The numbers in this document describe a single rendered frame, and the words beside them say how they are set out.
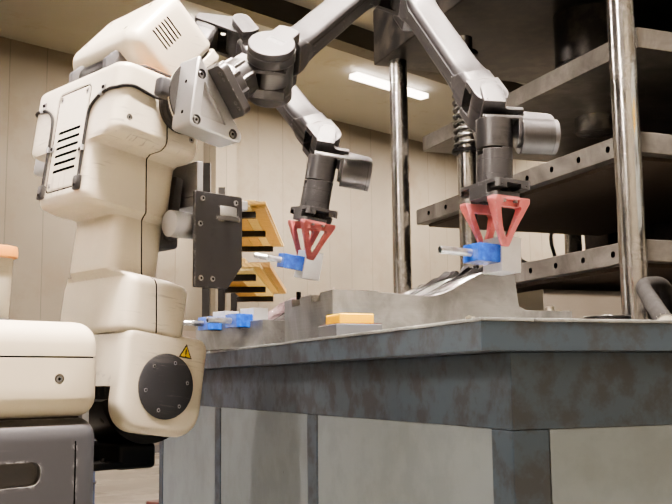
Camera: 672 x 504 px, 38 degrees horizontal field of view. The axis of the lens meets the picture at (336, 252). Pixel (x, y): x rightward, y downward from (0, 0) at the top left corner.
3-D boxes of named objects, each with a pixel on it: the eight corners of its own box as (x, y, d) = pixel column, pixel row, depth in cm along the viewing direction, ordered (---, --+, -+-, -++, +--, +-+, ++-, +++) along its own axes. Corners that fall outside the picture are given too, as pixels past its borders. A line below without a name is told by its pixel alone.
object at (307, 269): (254, 269, 184) (260, 241, 184) (247, 268, 188) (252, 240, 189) (319, 281, 188) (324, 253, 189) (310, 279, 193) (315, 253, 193)
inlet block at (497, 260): (448, 265, 143) (449, 229, 144) (430, 269, 148) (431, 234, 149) (521, 272, 149) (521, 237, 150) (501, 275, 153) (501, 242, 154)
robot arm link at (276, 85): (223, 91, 161) (223, 63, 158) (261, 66, 168) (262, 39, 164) (268, 113, 158) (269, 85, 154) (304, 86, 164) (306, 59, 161)
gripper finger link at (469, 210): (494, 254, 156) (493, 196, 158) (521, 248, 150) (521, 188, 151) (458, 250, 153) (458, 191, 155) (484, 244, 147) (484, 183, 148)
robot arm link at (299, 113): (222, 57, 220) (225, 15, 213) (244, 52, 223) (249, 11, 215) (315, 177, 197) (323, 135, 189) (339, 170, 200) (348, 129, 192)
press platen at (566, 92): (638, 47, 226) (637, 26, 227) (422, 151, 327) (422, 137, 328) (858, 78, 252) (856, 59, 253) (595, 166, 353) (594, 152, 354)
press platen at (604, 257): (638, 260, 219) (637, 238, 219) (417, 300, 320) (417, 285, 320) (877, 270, 246) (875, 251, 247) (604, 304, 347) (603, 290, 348)
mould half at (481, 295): (332, 340, 170) (332, 263, 172) (284, 346, 194) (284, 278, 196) (573, 341, 189) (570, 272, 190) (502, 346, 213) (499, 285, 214)
